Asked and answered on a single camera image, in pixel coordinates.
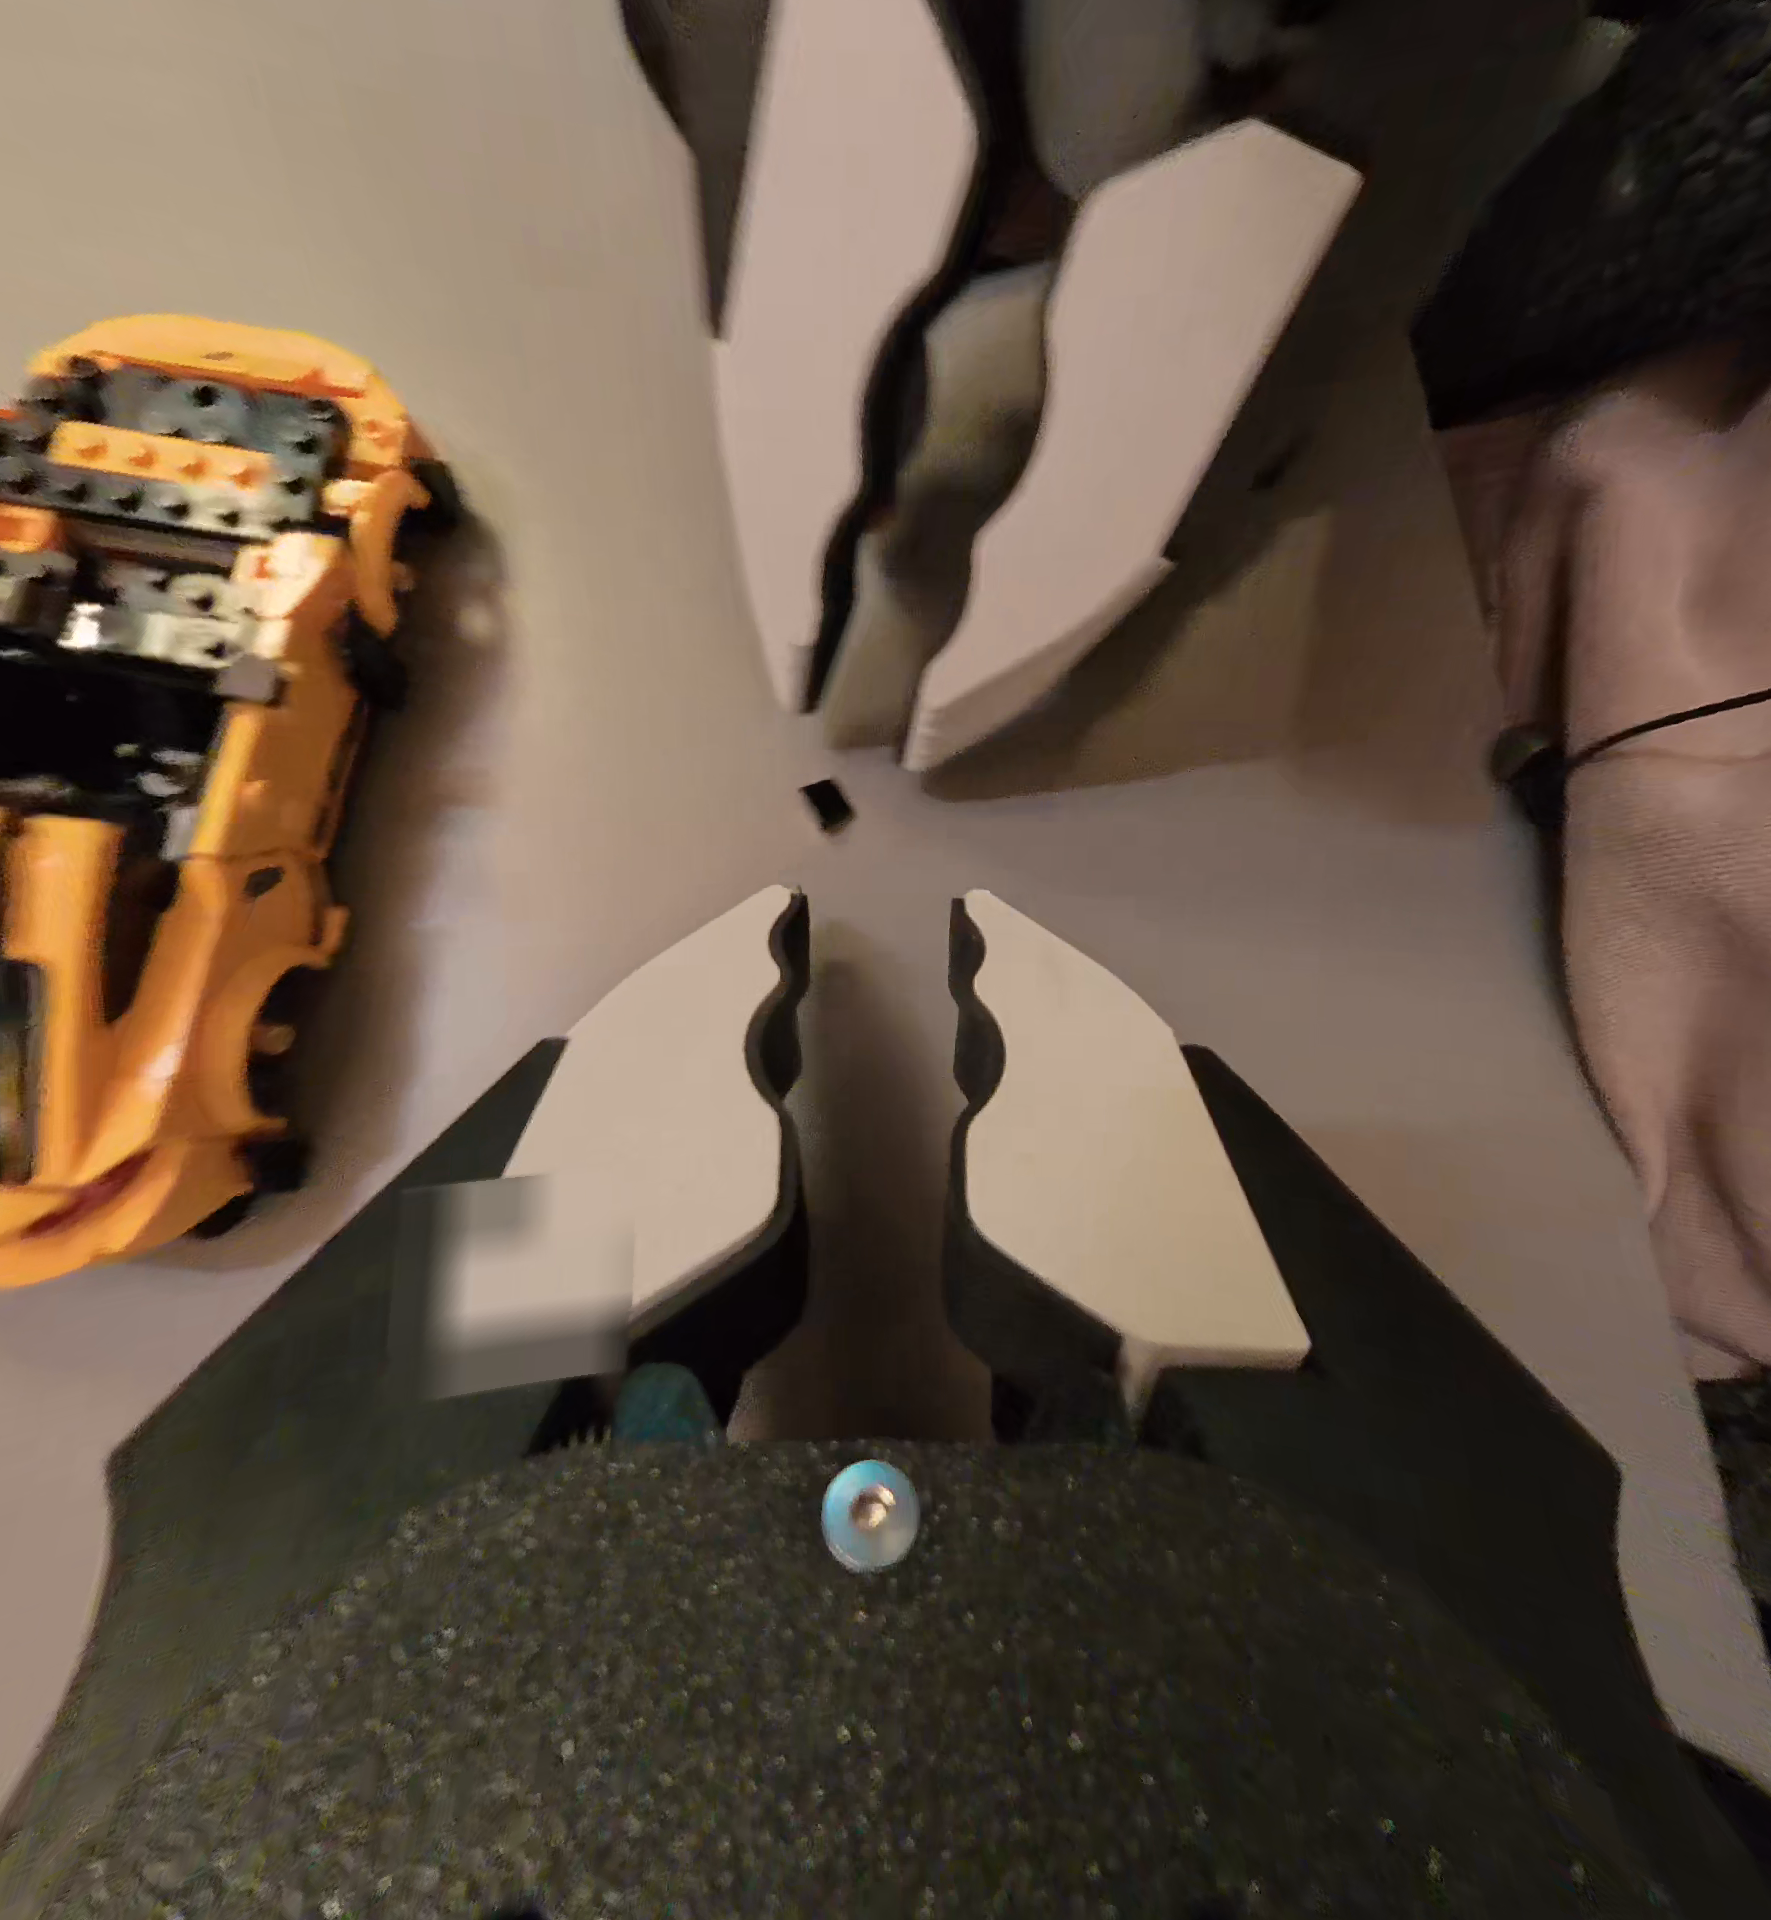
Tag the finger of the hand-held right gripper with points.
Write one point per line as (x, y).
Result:
(1154, 389)
(826, 299)

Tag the small black lego piece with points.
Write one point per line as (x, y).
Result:
(826, 806)

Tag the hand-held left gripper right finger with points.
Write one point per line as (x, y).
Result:
(1111, 1157)

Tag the orange lego car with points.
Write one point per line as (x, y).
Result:
(66, 887)

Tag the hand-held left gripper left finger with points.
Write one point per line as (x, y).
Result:
(677, 1079)

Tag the person's dark fleece jacket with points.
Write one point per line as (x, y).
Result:
(1693, 178)

